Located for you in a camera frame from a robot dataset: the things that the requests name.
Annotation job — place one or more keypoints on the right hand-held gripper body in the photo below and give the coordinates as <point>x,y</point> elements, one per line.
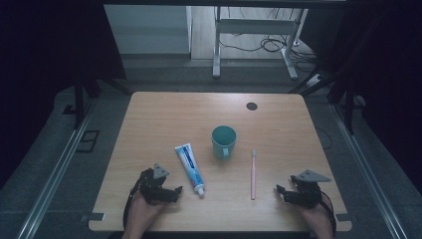
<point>307,194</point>

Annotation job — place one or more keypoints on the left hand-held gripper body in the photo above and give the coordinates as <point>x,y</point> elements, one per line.
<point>152,189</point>

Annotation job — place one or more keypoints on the white and blue toothpaste tube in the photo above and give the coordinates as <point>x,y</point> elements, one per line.
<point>191,167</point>

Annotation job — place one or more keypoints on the pink toothbrush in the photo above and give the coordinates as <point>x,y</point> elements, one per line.
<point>253,176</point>

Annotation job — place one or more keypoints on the teal cup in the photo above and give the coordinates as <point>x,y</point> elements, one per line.
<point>224,141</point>

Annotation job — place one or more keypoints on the person's right hand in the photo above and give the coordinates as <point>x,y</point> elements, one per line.
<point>316,217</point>

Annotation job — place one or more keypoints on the person's left hand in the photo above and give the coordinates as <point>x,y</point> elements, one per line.
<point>141,214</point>

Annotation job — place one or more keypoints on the dark round table grommet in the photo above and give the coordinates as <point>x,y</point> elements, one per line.
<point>252,106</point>

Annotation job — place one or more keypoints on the black metal stand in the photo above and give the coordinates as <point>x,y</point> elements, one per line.
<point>348,106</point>
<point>79,99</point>

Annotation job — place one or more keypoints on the white power strip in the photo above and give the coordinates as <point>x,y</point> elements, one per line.
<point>314,80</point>

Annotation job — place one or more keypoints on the metal floor rail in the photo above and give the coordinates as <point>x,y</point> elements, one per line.
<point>368,172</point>
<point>54,172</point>

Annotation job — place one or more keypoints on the white desk frame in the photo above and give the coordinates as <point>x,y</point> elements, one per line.
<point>253,26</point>

